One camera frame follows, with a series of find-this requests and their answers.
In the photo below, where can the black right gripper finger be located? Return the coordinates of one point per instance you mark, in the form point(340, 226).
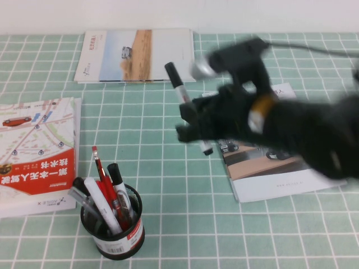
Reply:
point(188, 133)
point(188, 112)

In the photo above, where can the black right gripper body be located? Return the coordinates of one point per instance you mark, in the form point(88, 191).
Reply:
point(224, 115)

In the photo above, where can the black capped white whiteboard marker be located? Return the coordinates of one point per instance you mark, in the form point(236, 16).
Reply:
point(176, 78)

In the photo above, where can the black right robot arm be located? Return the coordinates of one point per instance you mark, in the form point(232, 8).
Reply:
point(308, 131)

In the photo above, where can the red pen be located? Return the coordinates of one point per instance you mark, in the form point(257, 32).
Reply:
point(108, 193)

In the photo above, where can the short black capped pen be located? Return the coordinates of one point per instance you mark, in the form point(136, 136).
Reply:
point(78, 183)

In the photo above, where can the transparent gel pen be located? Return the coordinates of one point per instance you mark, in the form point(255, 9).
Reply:
point(81, 199)

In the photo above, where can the black mesh pen holder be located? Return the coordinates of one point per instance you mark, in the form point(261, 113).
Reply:
point(123, 246)

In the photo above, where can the green checked tablecloth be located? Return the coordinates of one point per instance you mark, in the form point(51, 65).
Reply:
point(179, 201)

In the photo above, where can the desert landscape brochure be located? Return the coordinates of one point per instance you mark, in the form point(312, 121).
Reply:
point(126, 56)

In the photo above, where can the black capped red label marker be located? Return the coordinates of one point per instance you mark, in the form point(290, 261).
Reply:
point(114, 175)

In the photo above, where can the classroom robots brochure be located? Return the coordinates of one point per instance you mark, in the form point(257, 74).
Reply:
point(280, 185)

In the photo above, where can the orange map cover book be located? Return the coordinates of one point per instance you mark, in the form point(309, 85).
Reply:
point(36, 157)

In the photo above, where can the black wrist camera silver lens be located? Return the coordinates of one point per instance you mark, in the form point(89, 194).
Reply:
point(241, 59)

